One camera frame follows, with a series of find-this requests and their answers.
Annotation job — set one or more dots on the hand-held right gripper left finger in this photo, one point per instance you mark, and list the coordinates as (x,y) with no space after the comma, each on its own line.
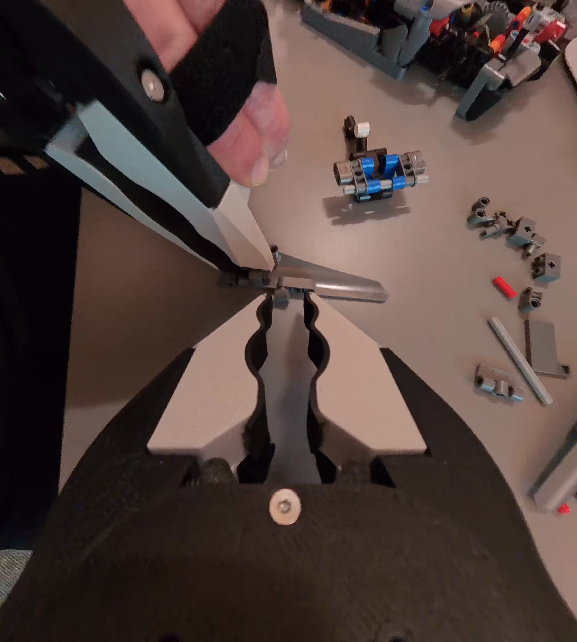
(203,401)

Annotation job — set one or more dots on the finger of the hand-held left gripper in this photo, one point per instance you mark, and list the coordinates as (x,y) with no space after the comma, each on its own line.
(143,165)
(102,183)

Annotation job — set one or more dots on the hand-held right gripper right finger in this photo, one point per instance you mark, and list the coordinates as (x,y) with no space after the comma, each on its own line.
(368,401)

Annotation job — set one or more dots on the grey pointed lego panel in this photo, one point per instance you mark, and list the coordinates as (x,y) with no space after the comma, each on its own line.
(338,286)

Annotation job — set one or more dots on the small grey lego axle pin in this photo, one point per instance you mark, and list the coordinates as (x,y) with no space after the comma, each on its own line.
(282,298)

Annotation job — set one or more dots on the short grey lego beam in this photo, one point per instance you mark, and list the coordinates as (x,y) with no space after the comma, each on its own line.
(496,383)

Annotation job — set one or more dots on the long grey lego axle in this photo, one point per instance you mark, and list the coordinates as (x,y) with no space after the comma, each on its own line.
(519,358)

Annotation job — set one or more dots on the dark grey flat lego panel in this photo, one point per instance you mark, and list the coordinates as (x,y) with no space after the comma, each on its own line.
(544,348)

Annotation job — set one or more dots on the long grey lego panel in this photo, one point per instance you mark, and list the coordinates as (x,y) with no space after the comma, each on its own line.
(564,461)

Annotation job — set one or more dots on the blue lego engine block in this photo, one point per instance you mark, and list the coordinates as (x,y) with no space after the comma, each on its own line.
(373,170)

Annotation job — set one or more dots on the group of grey lego connectors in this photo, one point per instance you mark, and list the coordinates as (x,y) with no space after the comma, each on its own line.
(524,230)

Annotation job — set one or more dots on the partly built lego car chassis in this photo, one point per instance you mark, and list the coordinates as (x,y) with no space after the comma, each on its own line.
(368,35)

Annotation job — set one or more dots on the person's left hand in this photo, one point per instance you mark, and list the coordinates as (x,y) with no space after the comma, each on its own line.
(258,140)

